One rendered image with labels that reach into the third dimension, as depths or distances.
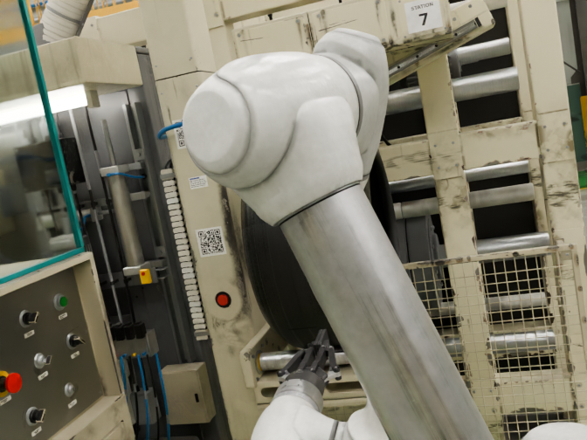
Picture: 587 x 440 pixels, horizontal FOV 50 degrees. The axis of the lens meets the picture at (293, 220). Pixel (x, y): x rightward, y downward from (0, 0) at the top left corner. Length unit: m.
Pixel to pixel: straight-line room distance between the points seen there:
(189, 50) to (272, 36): 0.30
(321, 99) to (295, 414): 0.57
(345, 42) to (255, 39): 1.09
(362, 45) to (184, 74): 0.92
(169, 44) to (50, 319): 0.73
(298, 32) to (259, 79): 1.21
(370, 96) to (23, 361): 0.99
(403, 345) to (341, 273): 0.09
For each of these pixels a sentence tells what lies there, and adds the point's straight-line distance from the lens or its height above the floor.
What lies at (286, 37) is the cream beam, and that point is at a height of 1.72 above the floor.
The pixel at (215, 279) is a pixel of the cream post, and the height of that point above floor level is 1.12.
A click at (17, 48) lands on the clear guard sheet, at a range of 1.61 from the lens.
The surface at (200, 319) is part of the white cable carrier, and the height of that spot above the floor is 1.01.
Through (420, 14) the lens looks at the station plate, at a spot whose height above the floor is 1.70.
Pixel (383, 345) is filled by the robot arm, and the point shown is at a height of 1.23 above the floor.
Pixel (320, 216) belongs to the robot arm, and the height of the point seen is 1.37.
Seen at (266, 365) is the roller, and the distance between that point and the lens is 1.64.
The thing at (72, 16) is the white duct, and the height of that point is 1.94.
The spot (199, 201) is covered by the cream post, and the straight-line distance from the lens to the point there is 1.67.
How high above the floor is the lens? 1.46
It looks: 8 degrees down
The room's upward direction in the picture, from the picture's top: 11 degrees counter-clockwise
